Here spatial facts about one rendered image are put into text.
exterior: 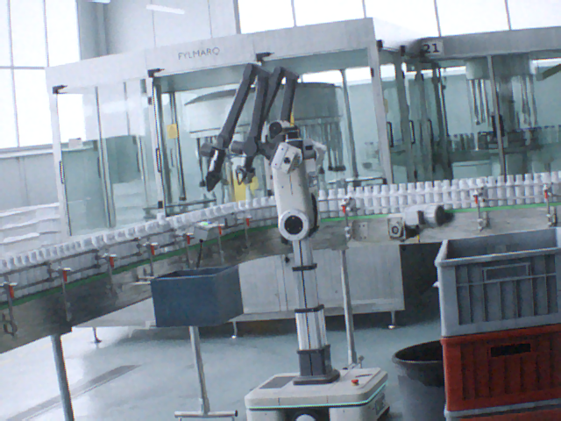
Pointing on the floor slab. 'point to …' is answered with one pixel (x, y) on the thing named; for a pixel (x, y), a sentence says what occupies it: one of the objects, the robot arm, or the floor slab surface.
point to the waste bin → (422, 381)
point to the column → (228, 17)
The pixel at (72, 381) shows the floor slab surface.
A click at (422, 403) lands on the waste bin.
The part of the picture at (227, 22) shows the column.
